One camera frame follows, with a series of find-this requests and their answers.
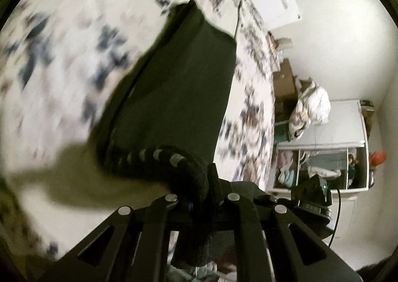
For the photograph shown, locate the black striped garment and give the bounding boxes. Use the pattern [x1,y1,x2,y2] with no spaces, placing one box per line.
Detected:
[96,1,236,267]

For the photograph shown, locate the pile of white clothes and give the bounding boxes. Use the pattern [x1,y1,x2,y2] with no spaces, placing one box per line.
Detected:
[288,78,331,141]

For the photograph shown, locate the white wardrobe shelf unit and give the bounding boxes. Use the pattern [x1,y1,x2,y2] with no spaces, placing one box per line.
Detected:
[267,99,376,199]

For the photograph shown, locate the orange round object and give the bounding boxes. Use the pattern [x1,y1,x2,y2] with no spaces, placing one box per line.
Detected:
[370,151,387,168]

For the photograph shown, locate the brown cardboard box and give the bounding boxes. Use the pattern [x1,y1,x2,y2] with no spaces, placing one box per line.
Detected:
[273,59,298,115]

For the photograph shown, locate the white bedside table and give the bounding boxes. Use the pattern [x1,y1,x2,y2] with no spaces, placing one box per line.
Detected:
[267,32,293,72]

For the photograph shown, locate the floral bed blanket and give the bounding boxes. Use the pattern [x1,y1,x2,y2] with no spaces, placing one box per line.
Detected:
[1,0,275,258]

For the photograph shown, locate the thin black cable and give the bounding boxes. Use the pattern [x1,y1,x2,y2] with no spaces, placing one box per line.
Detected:
[233,0,244,39]

